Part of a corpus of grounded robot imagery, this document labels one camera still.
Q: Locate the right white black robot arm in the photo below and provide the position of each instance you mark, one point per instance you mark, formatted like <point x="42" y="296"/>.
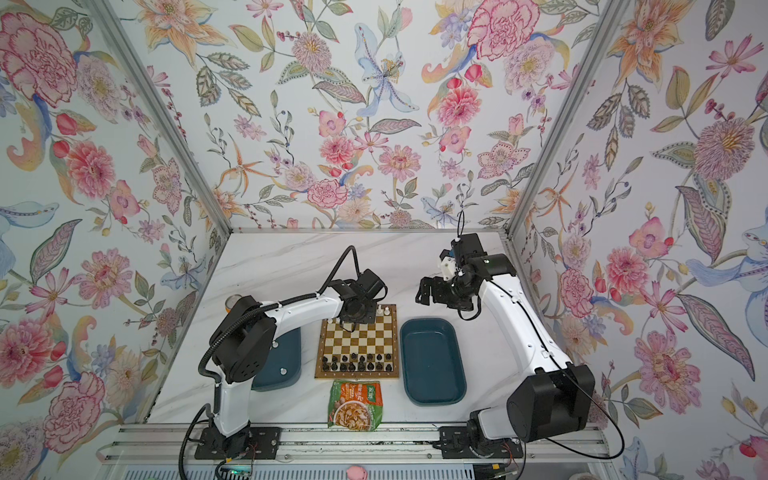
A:
<point x="554" y="396"/>

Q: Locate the wooden chess board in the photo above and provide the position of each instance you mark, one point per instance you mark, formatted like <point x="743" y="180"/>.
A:
<point x="338" y="338"/>

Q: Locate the black chess piece rows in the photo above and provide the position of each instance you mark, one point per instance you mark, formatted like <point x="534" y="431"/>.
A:
<point x="358" y="363"/>

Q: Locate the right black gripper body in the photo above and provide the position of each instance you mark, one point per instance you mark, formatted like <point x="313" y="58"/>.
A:
<point x="449" y="294"/>

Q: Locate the white chess piece row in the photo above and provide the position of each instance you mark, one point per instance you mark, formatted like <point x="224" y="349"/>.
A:
<point x="385" y="310"/>

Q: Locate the right teal plastic bin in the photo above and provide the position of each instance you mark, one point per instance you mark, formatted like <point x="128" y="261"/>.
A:
<point x="433" y="372"/>

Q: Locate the instant noodle snack packet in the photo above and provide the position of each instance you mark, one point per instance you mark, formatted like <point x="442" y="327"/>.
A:
<point x="355" y="405"/>

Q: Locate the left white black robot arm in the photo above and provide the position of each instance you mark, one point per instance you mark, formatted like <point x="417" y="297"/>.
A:
<point x="239" y="349"/>

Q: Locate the pink round object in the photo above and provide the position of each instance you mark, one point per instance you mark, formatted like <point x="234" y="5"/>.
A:
<point x="356" y="472"/>

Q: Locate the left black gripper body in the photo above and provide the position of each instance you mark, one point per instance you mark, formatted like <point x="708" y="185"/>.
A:
<point x="366" y="314"/>

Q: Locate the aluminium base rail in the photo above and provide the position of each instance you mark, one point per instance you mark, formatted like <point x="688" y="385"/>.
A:
<point x="315" y="443"/>

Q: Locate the left teal plastic bin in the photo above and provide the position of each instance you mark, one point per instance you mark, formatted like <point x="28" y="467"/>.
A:
<point x="283" y="365"/>

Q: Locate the teal plastic bin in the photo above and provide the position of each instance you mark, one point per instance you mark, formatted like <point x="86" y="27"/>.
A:
<point x="283" y="365"/>
<point x="433" y="372"/>

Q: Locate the orange soda can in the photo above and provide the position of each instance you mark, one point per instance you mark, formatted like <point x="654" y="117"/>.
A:
<point x="231" y="301"/>

